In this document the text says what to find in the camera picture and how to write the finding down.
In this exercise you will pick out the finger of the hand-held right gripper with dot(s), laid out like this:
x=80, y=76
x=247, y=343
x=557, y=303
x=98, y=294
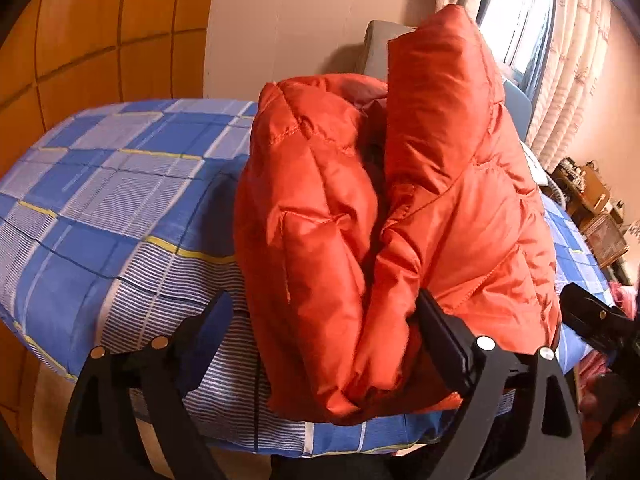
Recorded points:
x=587, y=315

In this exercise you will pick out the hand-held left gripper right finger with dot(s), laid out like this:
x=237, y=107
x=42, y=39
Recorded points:
x=440, y=340

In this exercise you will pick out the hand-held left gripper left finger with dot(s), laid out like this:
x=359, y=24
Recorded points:
x=219, y=322

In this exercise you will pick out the orange puffer jacket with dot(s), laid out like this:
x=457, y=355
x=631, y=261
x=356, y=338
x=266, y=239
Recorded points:
x=310, y=240

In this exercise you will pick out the pink cloth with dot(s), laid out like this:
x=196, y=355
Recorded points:
x=622, y=300

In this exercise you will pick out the cluttered wooden shelf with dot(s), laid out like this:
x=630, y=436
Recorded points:
x=595, y=210

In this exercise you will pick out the white fan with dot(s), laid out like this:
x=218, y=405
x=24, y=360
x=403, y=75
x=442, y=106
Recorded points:
x=556, y=189

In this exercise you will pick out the blue plaid bed sheet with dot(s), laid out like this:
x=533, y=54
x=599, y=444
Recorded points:
x=100, y=220

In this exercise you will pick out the blue cushion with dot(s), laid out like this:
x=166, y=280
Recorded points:
x=517, y=110

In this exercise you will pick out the grey cushion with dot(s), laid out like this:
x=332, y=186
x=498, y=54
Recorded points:
x=376, y=45

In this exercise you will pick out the wooden wardrobe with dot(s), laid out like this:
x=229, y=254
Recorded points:
x=100, y=45

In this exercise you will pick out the window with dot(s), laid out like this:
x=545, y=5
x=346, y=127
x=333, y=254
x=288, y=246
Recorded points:
x=522, y=15

